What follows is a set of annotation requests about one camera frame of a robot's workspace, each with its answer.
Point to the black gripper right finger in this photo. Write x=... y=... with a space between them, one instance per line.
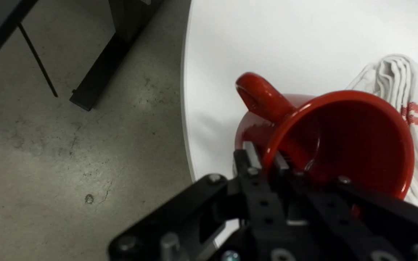
x=354 y=222

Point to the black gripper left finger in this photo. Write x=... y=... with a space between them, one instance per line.
x=257 y=208

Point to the red mug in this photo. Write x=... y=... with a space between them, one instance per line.
x=359 y=140

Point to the black robot desk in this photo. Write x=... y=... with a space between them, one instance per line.
x=122 y=48

